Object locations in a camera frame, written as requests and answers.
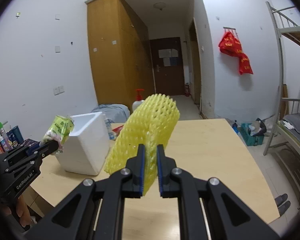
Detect green floral tissue pack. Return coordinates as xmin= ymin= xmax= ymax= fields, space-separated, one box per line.
xmin=40 ymin=115 xmax=75 ymax=152

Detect yellow foam fruit net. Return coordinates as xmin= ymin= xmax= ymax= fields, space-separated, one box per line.
xmin=104 ymin=94 xmax=180 ymax=195

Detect person's left hand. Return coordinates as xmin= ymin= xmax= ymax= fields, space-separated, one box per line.
xmin=1 ymin=195 xmax=31 ymax=228

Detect green cap spray bottle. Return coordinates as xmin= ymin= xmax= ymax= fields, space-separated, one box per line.
xmin=0 ymin=122 xmax=12 ymax=151

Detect patterned side table cloth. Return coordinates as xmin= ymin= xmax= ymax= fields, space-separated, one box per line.
xmin=20 ymin=138 xmax=40 ymax=151

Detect dark teal cup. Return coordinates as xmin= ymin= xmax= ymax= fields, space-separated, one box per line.
xmin=12 ymin=126 xmax=24 ymax=144

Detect white styrofoam box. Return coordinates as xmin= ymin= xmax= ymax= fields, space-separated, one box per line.
xmin=56 ymin=112 xmax=110 ymax=176

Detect grey slippers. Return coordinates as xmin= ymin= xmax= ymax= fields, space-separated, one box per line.
xmin=275 ymin=193 xmax=291 ymax=217

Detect teal plastic crate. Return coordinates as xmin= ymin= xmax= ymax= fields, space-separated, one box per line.
xmin=240 ymin=121 xmax=267 ymax=146

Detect red snack packet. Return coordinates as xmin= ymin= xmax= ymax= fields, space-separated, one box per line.
xmin=113 ymin=125 xmax=123 ymax=134

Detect grey cloth covered box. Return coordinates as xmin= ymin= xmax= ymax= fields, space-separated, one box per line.
xmin=92 ymin=103 xmax=130 ymax=123

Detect metal bunk bed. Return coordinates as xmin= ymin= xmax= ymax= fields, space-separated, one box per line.
xmin=263 ymin=2 xmax=300 ymax=208

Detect white lotion pump bottle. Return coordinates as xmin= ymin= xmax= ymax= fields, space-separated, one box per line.
xmin=132 ymin=88 xmax=144 ymax=112

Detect red fire extinguisher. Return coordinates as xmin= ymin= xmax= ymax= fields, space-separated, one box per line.
xmin=185 ymin=83 xmax=191 ymax=97

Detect wooden wardrobe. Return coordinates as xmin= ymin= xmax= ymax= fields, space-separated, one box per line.
xmin=87 ymin=0 xmax=154 ymax=108

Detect dark brown entrance door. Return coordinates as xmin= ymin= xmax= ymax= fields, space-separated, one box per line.
xmin=150 ymin=37 xmax=185 ymax=96

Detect red hanging cloth bags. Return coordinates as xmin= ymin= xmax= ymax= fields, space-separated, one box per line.
xmin=218 ymin=31 xmax=253 ymax=75

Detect ceiling lamp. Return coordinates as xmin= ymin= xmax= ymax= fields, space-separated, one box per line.
xmin=153 ymin=2 xmax=166 ymax=11

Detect white wall switch pair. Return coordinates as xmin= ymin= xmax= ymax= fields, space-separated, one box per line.
xmin=53 ymin=86 xmax=65 ymax=95

